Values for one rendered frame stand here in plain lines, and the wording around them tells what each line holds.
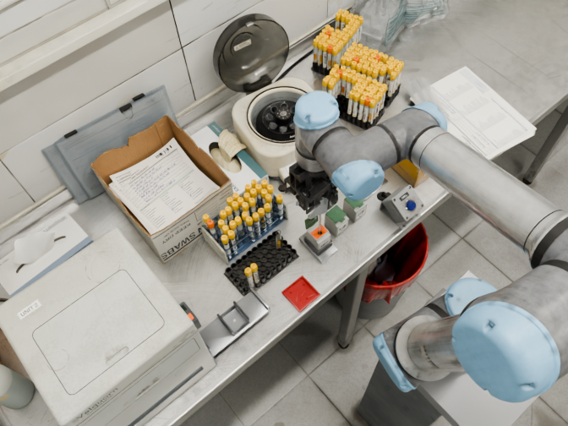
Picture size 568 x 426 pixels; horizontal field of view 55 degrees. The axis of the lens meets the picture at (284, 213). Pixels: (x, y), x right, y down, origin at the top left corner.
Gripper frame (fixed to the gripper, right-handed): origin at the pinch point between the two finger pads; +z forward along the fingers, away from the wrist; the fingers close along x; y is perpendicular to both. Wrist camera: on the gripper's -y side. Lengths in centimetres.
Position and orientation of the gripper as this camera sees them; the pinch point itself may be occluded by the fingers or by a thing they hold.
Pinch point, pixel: (320, 205)
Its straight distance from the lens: 122.2
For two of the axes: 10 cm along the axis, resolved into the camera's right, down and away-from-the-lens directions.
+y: -7.7, 5.6, -3.0
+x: 6.3, 6.6, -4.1
